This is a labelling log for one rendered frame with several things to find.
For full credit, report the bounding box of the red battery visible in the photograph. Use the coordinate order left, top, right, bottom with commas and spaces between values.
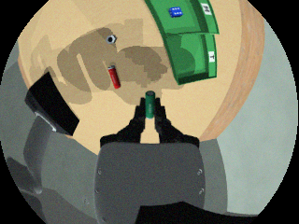
108, 65, 121, 89

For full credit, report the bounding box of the grey hex nut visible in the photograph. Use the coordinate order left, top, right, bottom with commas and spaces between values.
106, 35, 117, 44

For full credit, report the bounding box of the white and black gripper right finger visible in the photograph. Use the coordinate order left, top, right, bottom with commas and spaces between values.
154, 97, 200, 147

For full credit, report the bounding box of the green battery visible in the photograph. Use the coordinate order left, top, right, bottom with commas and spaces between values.
145, 91, 155, 119

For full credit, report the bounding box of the blue die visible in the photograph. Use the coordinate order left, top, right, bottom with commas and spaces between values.
168, 7, 183, 18

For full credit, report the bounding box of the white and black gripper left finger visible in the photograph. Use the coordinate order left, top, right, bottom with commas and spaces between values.
100, 97, 146, 148

